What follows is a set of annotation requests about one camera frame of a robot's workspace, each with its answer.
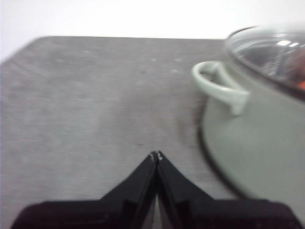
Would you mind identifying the glass lid with green knob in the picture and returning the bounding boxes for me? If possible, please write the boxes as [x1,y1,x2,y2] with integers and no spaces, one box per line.
[224,23,305,105]

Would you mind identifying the pale green electric steamer pot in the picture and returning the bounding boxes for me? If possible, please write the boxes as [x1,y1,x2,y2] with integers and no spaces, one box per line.
[192,61,305,203]

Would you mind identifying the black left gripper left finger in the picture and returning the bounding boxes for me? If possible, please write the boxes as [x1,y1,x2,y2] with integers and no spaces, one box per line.
[10,150,158,229]

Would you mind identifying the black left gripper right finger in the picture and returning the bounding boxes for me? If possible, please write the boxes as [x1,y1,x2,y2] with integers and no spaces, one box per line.
[156,150,303,229]

